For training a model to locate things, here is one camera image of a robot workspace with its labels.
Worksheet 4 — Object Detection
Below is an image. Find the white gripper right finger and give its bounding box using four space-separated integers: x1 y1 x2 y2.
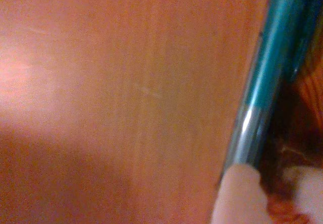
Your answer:
281 165 323 224

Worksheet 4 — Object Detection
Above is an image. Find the green clear pen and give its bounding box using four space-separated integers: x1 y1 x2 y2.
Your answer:
222 0 323 174

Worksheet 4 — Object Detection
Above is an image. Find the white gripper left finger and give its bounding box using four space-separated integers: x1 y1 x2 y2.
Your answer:
210 163 270 224

